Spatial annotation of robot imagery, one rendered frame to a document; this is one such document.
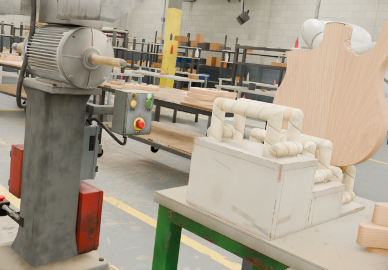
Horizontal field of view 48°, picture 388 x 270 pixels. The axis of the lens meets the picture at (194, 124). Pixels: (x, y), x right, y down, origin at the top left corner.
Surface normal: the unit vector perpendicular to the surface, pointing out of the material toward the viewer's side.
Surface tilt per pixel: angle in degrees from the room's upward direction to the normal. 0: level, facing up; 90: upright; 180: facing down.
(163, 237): 89
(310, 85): 91
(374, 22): 90
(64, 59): 94
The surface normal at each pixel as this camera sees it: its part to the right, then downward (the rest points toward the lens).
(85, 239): 0.70, 0.18
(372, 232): -0.04, 0.14
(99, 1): -0.70, 0.02
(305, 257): 0.12, -0.98
